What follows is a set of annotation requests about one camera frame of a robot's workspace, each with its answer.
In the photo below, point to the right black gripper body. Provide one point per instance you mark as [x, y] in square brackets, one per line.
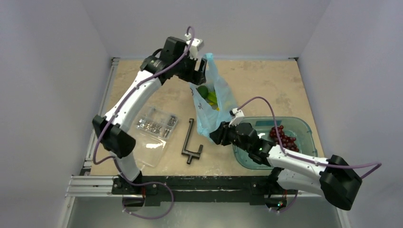
[222, 134]

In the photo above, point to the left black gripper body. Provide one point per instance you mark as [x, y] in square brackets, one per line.
[185, 69]

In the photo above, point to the blue plastic bag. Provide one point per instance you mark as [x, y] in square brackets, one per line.
[208, 120]

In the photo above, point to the red fake grapes bunch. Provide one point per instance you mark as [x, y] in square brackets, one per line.
[278, 135]

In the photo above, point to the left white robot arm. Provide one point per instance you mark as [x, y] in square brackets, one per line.
[177, 58]

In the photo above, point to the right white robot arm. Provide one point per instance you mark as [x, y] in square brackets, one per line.
[331, 178]

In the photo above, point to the yellow fake banana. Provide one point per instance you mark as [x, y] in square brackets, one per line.
[212, 101]

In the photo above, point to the teal plastic tray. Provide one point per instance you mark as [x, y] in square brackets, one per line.
[293, 127]

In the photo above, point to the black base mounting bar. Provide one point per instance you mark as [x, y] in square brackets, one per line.
[254, 190]

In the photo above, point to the clear plastic screw box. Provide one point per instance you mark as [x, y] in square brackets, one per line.
[152, 129]

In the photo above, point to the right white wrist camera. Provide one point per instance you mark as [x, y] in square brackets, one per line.
[237, 116]

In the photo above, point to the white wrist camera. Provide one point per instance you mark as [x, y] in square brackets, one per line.
[196, 45]
[237, 116]

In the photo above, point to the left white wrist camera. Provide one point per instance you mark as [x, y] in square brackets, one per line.
[196, 45]

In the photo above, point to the black metal bracket tool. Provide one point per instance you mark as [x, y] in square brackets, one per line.
[186, 149]

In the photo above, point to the aluminium frame rail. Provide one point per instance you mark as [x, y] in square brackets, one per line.
[103, 186]

